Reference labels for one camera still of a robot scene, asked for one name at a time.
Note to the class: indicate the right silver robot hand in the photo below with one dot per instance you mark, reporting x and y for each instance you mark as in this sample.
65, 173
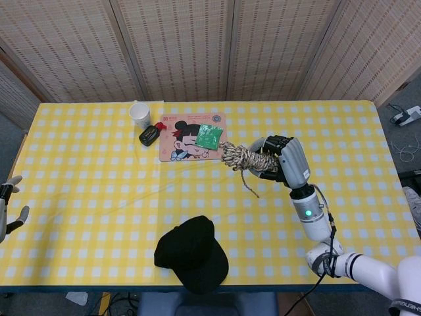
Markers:
292, 161

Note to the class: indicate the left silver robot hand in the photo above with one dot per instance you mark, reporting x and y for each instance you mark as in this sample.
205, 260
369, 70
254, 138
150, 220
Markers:
3, 210

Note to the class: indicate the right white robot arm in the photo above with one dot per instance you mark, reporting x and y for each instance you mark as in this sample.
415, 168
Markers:
314, 227

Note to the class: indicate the green foil packet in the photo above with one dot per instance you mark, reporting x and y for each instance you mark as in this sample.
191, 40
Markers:
208, 136

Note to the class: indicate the yellow checkered tablecloth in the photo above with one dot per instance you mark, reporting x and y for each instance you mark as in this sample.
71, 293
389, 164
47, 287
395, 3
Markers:
98, 181

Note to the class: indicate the woven bamboo screen panel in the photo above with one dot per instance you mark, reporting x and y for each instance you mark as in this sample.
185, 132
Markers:
371, 49
13, 95
65, 49
184, 49
279, 49

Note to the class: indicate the crumpled white paper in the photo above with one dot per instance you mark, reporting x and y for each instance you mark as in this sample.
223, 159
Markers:
77, 297

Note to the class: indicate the black floor object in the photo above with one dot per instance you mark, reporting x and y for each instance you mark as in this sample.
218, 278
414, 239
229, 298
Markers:
412, 177

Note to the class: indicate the table with blue edge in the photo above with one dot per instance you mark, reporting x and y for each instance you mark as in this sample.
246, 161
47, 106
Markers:
98, 289

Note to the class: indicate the pink cartoon mouse pad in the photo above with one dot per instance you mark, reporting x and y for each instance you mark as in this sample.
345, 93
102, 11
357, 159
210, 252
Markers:
171, 138

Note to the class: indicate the white power strip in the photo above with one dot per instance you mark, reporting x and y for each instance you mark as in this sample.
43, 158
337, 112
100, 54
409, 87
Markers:
409, 116

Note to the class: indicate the grey shoe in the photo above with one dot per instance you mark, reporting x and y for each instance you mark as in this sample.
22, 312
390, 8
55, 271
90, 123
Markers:
415, 204

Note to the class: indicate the black baseball cap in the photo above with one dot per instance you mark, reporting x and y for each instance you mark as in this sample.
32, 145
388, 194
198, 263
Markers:
194, 253

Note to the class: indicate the black key fob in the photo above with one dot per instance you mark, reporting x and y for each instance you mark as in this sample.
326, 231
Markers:
148, 135

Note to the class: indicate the white paper cup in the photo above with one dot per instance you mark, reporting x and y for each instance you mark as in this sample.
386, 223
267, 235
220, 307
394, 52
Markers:
141, 115

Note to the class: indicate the blue chair seat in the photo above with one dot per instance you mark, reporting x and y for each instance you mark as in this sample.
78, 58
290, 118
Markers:
204, 304

